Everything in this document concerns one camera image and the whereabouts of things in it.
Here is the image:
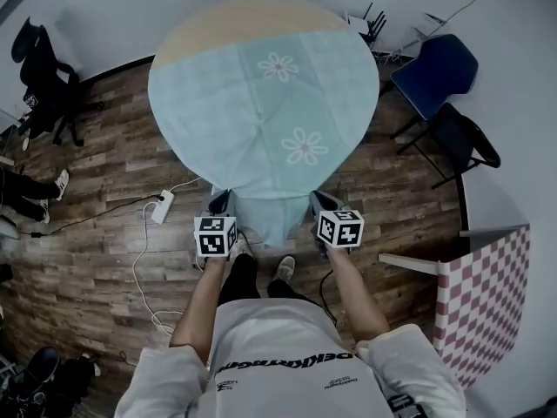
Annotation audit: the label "blue folding chair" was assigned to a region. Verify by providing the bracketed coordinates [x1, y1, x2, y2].
[388, 33, 502, 191]

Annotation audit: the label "white power strip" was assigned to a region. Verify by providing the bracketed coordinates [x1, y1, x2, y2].
[150, 189, 177, 225]

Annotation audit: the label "white power cable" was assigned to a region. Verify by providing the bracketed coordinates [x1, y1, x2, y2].
[131, 176, 202, 335]

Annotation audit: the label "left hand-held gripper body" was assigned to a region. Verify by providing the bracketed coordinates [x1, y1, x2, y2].
[193, 189, 240, 261]

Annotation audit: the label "black office chair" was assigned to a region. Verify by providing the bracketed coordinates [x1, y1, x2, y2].
[10, 15, 105, 148]

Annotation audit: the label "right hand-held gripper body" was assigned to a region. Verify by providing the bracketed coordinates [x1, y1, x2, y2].
[308, 189, 366, 261]

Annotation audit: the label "person's black trousers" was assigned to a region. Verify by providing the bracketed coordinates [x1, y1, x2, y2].
[217, 253, 324, 309]

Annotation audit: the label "light blue flowered tablecloth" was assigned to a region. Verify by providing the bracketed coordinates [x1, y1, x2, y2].
[147, 30, 381, 249]

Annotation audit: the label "black router with antennas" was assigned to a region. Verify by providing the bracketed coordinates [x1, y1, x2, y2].
[359, 2, 389, 44]

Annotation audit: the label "white board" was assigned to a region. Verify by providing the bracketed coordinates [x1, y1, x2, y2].
[378, 252, 441, 276]

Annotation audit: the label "person's left forearm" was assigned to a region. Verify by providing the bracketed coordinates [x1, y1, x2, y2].
[169, 255, 232, 365]

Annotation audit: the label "person's white printed shirt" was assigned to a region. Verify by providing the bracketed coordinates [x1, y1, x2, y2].
[113, 299, 469, 418]

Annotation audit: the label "black floor cable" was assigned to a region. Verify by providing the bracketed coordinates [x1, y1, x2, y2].
[17, 192, 163, 238]

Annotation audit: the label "person's left shoe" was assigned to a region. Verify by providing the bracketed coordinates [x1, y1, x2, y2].
[229, 238, 252, 260]

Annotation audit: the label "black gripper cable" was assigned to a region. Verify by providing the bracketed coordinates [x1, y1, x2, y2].
[319, 269, 339, 327]

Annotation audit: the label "pink white checkered panel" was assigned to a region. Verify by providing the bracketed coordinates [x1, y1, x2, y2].
[432, 223, 533, 392]

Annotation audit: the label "person's right shoe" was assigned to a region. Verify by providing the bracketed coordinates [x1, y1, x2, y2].
[274, 254, 297, 283]

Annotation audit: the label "black bag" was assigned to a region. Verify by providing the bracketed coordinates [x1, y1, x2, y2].
[0, 346, 102, 418]

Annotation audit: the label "round wooden table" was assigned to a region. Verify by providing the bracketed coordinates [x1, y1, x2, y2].
[152, 0, 352, 72]

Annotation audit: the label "person's right forearm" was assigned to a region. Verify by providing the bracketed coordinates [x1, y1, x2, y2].
[324, 246, 391, 348]

